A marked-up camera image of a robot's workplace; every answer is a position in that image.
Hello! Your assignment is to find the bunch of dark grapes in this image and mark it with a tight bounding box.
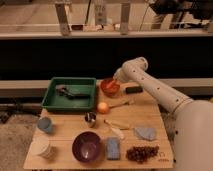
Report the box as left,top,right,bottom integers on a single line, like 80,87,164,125
126,146,159,163

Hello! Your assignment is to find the dark tool in tray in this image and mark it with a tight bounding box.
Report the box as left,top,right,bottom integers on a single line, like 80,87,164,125
55,85,90,99

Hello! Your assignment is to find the red bowl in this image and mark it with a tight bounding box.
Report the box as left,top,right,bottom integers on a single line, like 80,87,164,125
100,78,120,96

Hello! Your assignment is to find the orange red pepper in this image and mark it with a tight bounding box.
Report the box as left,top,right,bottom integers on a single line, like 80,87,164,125
106,80,117,89

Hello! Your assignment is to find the green plastic tray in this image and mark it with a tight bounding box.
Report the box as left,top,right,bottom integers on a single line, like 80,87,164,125
42,77,96,113

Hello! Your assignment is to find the black rectangular block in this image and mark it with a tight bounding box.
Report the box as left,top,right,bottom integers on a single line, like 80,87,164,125
125,86,143,94

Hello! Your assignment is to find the yellow onion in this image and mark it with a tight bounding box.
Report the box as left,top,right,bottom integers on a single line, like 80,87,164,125
97,102,109,114

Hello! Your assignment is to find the metal fork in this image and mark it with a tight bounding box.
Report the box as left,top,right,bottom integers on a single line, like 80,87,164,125
109,100,134,109

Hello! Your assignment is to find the purple bowl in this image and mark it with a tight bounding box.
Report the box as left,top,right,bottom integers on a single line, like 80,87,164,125
72,131,102,163

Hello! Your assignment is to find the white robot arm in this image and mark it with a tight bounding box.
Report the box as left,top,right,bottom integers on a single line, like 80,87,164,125
114,57,213,171

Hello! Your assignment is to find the shiny metal cup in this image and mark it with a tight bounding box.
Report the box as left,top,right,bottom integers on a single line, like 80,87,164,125
84,112,96,128

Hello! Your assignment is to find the blue sponge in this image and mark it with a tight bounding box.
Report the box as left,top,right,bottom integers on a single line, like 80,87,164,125
106,137,120,160

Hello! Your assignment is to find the blue grey cloth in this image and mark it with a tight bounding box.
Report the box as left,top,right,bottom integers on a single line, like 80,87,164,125
134,127,157,141

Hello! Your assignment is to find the blue small cup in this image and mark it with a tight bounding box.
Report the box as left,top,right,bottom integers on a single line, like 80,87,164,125
37,117,53,134

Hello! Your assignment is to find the wooden handled knife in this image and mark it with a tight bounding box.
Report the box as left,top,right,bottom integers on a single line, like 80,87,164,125
104,119,130,130

